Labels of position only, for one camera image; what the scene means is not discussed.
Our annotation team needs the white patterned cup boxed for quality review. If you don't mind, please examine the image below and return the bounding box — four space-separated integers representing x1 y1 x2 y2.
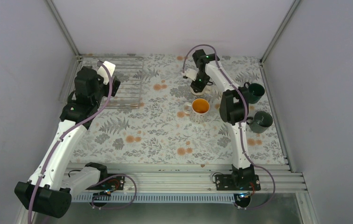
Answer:
183 98 210 123

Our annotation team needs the dark teal mug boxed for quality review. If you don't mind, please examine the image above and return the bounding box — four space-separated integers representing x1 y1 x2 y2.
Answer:
244 82 265 104

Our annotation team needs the dark grey-green mug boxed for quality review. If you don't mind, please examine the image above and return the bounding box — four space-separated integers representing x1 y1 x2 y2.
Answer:
246 111 273 133

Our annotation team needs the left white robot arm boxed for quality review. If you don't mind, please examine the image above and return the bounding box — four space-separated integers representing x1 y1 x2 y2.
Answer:
14 61 120 223

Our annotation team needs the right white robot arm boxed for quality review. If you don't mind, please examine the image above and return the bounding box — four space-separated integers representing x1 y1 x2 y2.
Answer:
188 49 255 190

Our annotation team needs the clear acrylic dish rack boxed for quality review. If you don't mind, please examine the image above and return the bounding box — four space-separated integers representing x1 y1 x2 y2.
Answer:
100 55 144 109

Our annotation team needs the floral patterned tablecloth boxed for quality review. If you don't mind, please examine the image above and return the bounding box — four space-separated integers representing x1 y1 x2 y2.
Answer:
68 54 285 165

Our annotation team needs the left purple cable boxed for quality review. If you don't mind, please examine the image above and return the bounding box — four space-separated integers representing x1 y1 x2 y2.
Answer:
27 60 137 224

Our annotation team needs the purple cable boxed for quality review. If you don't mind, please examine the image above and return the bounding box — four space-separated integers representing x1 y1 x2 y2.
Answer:
27 60 137 224
183 44 277 211

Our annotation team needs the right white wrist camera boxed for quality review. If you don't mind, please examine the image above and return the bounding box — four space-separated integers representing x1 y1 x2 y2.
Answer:
182 69 198 81

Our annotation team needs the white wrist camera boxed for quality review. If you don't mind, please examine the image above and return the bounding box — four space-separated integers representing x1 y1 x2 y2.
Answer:
97 60 116 85
182 69 198 81

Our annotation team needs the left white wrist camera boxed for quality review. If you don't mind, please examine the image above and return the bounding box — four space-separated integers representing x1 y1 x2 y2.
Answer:
97 60 116 85

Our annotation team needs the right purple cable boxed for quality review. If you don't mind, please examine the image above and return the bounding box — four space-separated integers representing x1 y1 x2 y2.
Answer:
183 44 277 211

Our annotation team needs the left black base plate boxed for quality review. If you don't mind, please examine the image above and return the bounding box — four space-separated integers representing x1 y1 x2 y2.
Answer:
87 176 125 191

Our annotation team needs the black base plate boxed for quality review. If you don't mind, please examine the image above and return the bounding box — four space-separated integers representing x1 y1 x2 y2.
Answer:
212 173 261 191
87 176 125 191

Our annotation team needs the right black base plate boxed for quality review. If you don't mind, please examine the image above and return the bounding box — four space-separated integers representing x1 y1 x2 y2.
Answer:
212 173 261 191

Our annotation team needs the aluminium mounting rail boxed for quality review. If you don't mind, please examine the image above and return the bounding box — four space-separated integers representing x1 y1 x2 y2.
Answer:
62 133 308 194

